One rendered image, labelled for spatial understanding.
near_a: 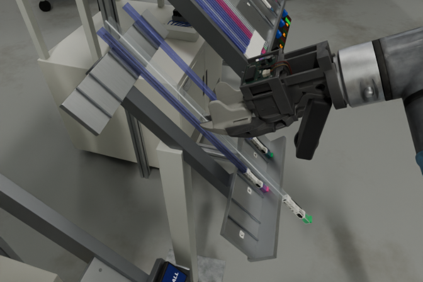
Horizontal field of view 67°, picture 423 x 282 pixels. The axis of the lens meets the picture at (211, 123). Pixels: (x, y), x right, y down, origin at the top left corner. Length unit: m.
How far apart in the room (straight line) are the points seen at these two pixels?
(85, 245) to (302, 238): 1.17
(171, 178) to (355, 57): 0.53
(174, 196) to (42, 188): 1.14
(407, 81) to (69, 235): 0.50
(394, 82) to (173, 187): 0.57
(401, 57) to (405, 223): 1.46
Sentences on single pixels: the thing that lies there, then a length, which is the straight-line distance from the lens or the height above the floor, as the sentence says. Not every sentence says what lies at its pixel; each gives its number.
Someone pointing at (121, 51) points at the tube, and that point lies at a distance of 0.62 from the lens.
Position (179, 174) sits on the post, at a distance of 0.77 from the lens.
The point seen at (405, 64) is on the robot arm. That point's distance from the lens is 0.41.
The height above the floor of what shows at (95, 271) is 0.85.
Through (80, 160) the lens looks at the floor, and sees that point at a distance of 1.94.
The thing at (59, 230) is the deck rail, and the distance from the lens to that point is 0.56.
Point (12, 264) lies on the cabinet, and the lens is 0.94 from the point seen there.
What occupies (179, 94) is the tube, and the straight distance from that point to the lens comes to 0.48.
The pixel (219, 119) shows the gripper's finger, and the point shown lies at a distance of 0.47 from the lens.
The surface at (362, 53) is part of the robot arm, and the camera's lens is 0.42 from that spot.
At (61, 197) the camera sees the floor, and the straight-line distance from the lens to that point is 1.82.
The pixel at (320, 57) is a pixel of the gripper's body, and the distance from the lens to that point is 0.40.
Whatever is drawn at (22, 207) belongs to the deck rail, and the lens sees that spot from 0.55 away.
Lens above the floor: 1.37
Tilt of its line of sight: 43 degrees down
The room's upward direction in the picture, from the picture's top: straight up
